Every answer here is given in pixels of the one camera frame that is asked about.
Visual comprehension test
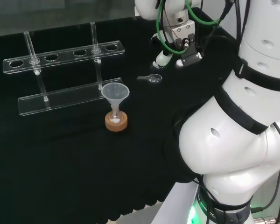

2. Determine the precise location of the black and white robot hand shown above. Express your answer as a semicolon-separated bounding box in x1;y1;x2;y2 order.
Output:
151;19;205;70

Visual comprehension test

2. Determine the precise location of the clear plastic funnel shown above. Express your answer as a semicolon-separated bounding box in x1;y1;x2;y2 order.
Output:
101;83;130;115

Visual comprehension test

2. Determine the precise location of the clear round-bottom flask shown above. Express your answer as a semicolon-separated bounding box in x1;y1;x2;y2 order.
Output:
108;105;122;125

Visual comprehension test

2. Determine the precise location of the clear acrylic funnel stand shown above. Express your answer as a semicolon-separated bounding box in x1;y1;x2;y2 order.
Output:
2;21;126;117

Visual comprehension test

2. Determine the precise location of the grey metal mounting plate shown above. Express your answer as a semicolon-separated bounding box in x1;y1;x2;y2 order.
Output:
123;181;203;224

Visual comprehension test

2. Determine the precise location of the black bench cloth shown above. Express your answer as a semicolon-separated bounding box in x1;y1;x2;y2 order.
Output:
0;7;240;217

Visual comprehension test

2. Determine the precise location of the brown cork ring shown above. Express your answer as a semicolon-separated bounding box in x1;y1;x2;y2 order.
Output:
105;111;128;133

